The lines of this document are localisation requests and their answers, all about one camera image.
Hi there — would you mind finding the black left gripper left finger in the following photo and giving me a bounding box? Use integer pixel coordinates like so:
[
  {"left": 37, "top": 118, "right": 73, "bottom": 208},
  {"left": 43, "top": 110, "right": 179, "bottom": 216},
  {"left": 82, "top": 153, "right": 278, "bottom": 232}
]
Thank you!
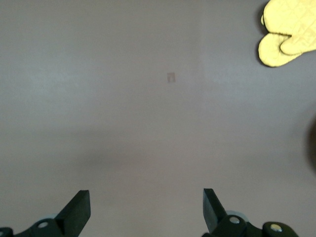
[{"left": 0, "top": 189, "right": 91, "bottom": 237}]

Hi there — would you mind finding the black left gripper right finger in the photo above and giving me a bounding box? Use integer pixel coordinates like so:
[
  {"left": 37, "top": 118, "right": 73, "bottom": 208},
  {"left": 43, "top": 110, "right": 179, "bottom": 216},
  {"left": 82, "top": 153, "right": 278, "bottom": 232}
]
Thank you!
[{"left": 201, "top": 188, "right": 297, "bottom": 237}]

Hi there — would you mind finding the yellow quilted oven mitt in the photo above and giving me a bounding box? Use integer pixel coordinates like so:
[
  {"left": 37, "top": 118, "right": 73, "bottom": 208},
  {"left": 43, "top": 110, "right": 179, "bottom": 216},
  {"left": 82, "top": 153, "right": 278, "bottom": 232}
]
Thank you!
[
  {"left": 258, "top": 13, "right": 301, "bottom": 68},
  {"left": 262, "top": 0, "right": 316, "bottom": 55}
]

